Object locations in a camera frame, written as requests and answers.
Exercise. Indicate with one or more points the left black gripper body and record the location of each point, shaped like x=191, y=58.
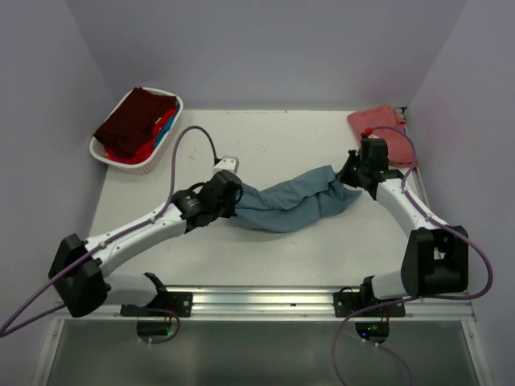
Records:
x=226, y=210

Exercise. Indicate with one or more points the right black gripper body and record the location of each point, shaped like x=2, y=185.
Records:
x=351, y=173

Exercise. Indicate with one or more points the blue t shirt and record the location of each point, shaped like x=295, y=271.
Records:
x=294, y=204

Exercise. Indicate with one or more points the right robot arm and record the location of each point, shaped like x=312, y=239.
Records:
x=435, y=261

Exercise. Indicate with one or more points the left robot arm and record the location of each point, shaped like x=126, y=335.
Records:
x=83, y=271

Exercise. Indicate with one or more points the pink folded t shirt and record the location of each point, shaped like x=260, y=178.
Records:
x=400, y=153

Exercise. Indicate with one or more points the red and blue clothes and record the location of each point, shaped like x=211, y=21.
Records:
x=161, y=127

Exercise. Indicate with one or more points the dark red t shirt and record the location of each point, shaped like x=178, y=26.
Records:
x=130, y=125

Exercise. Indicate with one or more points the white laundry basket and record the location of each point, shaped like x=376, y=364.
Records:
x=97, y=150

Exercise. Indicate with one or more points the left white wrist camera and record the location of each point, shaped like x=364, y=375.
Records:
x=228, y=163

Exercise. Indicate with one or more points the aluminium mounting rail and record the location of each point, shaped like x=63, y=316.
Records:
x=240, y=303

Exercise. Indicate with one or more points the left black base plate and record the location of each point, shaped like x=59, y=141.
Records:
x=179, y=303

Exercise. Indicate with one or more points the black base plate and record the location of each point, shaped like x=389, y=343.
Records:
x=347, y=301
x=179, y=303

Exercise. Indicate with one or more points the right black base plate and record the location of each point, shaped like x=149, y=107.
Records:
x=347, y=301

